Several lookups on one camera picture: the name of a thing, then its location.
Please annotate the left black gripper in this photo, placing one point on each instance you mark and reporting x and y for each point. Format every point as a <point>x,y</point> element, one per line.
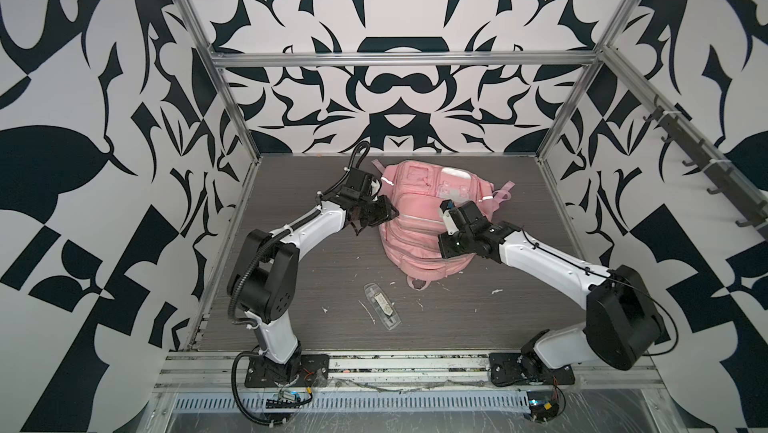
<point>386,212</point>

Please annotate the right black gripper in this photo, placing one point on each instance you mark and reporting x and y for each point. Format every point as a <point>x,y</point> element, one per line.
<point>443,242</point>

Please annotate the pink student backpack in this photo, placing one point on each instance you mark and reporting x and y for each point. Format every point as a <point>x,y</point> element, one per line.
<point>416,190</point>

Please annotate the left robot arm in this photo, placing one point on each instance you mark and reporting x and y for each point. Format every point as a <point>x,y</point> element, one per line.
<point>263,283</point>

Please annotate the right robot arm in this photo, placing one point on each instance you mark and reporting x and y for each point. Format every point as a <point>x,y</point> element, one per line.
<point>622,320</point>

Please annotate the clear plastic packet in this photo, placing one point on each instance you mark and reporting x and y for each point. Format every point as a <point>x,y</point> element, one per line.
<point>383,306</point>

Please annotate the green lit circuit board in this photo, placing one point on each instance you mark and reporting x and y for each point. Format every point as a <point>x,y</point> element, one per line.
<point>545,410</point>

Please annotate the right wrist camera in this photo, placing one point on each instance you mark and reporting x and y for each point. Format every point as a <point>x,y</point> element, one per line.
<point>447,208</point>

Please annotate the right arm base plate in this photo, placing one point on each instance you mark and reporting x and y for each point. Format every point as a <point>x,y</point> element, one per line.
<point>518,369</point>

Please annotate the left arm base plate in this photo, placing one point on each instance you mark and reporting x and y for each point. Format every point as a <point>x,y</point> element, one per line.
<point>301,370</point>

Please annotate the white cable duct strip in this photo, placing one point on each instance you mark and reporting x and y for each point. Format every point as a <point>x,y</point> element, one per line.
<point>365,402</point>

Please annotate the wall hook rail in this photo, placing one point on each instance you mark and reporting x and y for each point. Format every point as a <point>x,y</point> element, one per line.
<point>703,157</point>

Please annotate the aluminium cage frame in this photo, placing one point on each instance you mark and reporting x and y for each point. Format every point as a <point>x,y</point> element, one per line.
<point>569,81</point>

